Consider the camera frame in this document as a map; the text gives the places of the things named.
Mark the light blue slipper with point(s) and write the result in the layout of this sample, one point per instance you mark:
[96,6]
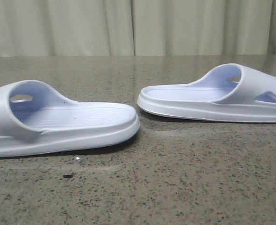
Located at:
[229,92]
[37,119]

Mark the small black debris chip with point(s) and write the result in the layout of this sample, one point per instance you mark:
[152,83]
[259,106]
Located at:
[67,176]

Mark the beige pleated curtain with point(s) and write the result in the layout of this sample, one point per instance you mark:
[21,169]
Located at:
[136,27]

